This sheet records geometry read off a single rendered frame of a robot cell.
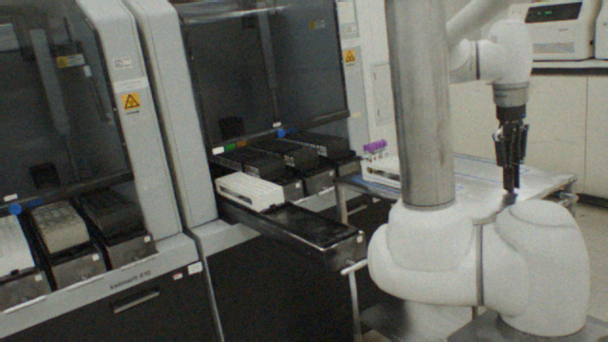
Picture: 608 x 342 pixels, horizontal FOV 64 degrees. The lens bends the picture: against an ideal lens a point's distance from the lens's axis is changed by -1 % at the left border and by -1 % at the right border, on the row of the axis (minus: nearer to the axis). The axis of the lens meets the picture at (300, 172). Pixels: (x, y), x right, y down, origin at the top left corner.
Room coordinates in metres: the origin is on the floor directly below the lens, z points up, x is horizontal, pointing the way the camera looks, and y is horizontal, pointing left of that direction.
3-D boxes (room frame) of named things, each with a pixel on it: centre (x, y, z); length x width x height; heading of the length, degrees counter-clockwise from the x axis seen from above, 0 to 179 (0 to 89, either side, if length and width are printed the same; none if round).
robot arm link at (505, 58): (1.26, -0.56, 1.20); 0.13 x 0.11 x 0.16; 67
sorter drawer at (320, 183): (2.00, 0.10, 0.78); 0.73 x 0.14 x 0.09; 32
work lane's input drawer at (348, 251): (1.41, 0.09, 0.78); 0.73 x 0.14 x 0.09; 32
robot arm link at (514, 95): (1.25, -0.57, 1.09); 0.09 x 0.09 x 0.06
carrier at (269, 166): (1.72, 0.10, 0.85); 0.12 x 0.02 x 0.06; 123
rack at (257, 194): (1.56, 0.18, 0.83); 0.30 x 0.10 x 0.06; 32
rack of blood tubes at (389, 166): (1.45, -0.32, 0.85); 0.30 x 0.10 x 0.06; 30
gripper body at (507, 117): (1.25, -0.57, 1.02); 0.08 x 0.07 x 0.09; 120
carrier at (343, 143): (1.88, -0.15, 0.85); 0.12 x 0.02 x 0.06; 121
